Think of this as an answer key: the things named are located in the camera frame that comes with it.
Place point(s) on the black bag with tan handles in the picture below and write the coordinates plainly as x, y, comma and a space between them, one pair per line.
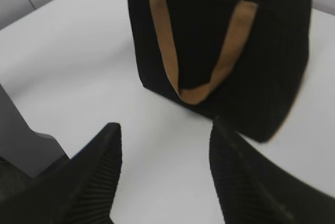
242, 60

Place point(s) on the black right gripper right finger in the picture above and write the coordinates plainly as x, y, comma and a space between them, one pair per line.
252, 189

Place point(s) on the grey robot base block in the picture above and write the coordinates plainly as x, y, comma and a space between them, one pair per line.
29, 151

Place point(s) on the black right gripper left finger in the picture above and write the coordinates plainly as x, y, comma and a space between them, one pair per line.
81, 191

